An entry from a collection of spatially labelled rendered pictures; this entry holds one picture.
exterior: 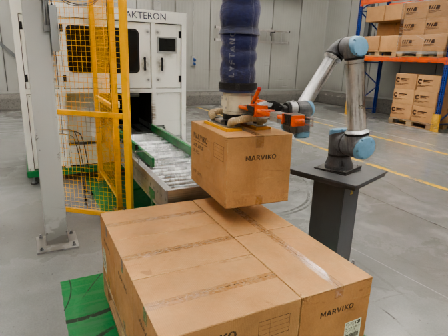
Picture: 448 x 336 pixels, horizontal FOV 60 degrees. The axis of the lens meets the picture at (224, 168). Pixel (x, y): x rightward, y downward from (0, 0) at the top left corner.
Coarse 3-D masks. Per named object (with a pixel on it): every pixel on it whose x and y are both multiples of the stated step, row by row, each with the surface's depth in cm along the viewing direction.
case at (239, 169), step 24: (192, 144) 256; (216, 144) 216; (240, 144) 205; (264, 144) 211; (288, 144) 217; (192, 168) 260; (216, 168) 219; (240, 168) 209; (264, 168) 214; (288, 168) 221; (216, 192) 222; (240, 192) 212; (264, 192) 219; (288, 192) 225
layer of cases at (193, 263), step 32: (128, 224) 219; (160, 224) 221; (192, 224) 222; (224, 224) 223; (256, 224) 225; (288, 224) 226; (128, 256) 185; (160, 256) 186; (192, 256) 187; (224, 256) 188; (256, 256) 189; (288, 256) 190; (320, 256) 191; (128, 288) 173; (160, 288) 160; (192, 288) 161; (224, 288) 162; (256, 288) 163; (288, 288) 163; (320, 288) 164; (352, 288) 170; (128, 320) 181; (160, 320) 141; (192, 320) 142; (224, 320) 142; (256, 320) 149; (288, 320) 157; (320, 320) 166; (352, 320) 176
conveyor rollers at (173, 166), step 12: (144, 144) 413; (156, 144) 419; (168, 144) 416; (156, 156) 366; (168, 156) 371; (180, 156) 368; (156, 168) 330; (168, 168) 328; (180, 168) 331; (168, 180) 299; (180, 180) 303; (192, 180) 299
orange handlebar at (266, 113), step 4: (256, 100) 261; (260, 100) 257; (264, 100) 255; (240, 108) 224; (244, 108) 219; (256, 112) 207; (260, 112) 203; (264, 112) 199; (268, 112) 197; (264, 116) 199; (268, 116) 200; (280, 116) 186; (296, 120) 176; (300, 120) 176; (304, 120) 177
